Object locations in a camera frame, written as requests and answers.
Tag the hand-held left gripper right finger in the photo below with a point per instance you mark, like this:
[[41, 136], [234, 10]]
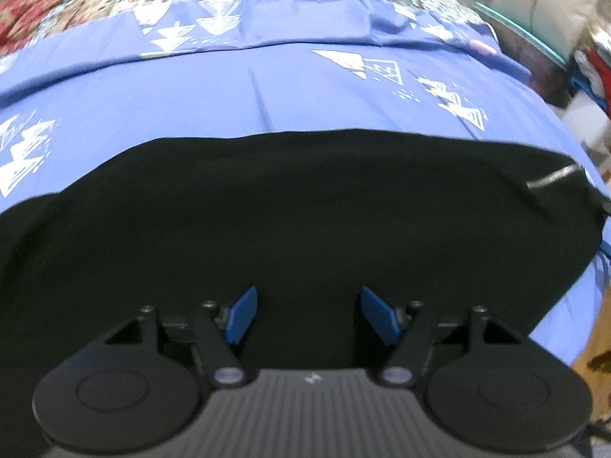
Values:
[[379, 317]]

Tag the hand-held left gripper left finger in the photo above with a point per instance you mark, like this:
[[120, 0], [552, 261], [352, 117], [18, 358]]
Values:
[[241, 317]]

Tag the black pants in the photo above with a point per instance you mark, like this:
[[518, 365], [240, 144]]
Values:
[[305, 210]]

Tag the blue printed bedsheet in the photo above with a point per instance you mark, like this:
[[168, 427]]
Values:
[[286, 90]]

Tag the teal-edged dark table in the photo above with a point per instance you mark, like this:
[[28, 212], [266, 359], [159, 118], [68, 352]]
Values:
[[544, 71]]

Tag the pile of colourful clothes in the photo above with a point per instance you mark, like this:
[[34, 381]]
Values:
[[592, 67]]

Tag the red patchwork floral quilt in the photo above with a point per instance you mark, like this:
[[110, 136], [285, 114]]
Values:
[[71, 14]]

